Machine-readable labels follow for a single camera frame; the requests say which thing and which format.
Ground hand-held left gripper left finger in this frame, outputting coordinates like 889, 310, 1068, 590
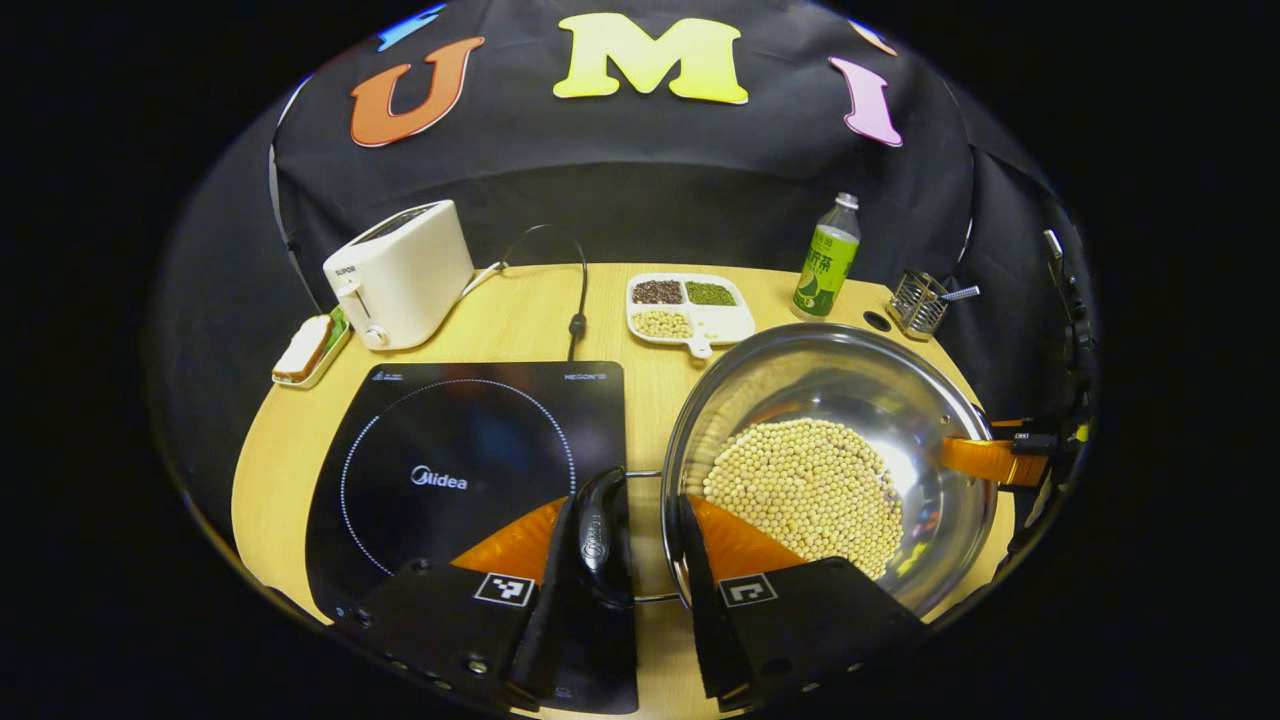
335, 496, 579, 714

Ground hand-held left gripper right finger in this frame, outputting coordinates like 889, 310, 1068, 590
680, 495, 926, 713

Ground steel pot with black handles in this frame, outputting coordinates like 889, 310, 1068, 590
572, 322, 1001, 619

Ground black induction cooktop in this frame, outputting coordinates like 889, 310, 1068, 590
305, 361, 641, 716

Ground metal mesh utensil holder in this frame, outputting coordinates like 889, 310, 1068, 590
886, 270, 949, 341

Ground pile of soybeans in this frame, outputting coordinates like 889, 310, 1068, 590
703, 418, 906, 581

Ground green drink bottle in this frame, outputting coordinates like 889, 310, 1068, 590
791, 193, 862, 321

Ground white divided dish with beans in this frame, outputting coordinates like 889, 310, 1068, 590
626, 272, 757, 359

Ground small white plate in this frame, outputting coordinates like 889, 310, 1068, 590
271, 307, 353, 390

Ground sandwich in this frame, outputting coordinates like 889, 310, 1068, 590
273, 315, 334, 382

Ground white toaster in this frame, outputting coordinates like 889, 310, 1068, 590
322, 199, 476, 351

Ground black power cable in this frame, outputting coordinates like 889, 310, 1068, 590
500, 223, 591, 363

